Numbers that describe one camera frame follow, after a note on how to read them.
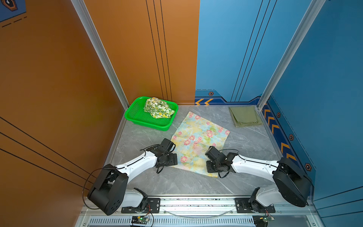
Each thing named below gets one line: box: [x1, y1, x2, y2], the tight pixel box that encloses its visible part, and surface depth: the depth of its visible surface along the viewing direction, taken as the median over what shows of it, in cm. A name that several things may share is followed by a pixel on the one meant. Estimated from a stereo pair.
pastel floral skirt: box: [172, 111, 231, 178], surface depth 101 cm
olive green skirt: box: [228, 105, 263, 128], surface depth 113 cm
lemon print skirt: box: [143, 97, 175, 119], surface depth 107 cm
